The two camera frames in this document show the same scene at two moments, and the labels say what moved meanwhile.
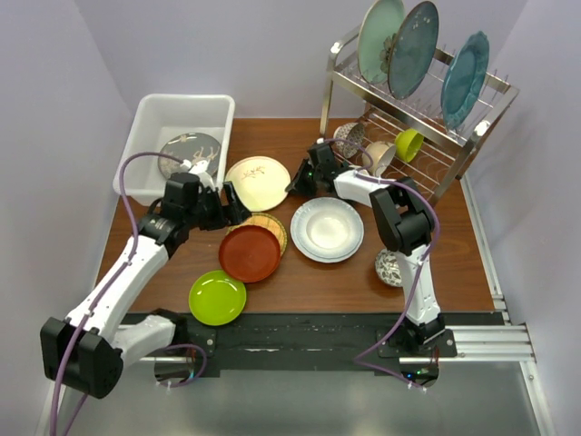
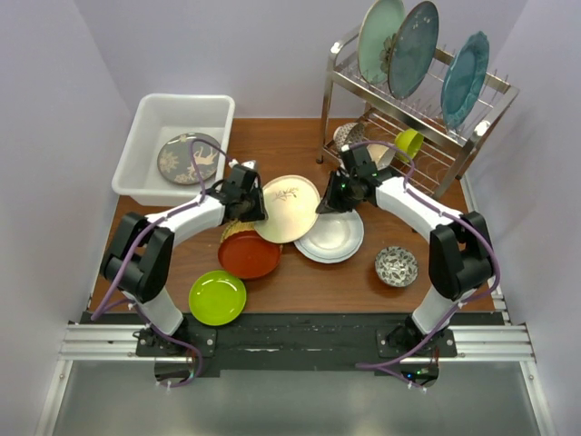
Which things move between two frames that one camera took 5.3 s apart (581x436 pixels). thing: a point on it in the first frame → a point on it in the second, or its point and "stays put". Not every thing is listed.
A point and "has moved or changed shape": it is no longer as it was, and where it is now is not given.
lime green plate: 217,298 stays put
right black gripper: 297,185 → 329,203
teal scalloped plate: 463,78 stays put
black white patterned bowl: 387,268 stays put
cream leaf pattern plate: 260,183 has moved or changed shape
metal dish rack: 408,138 stays put
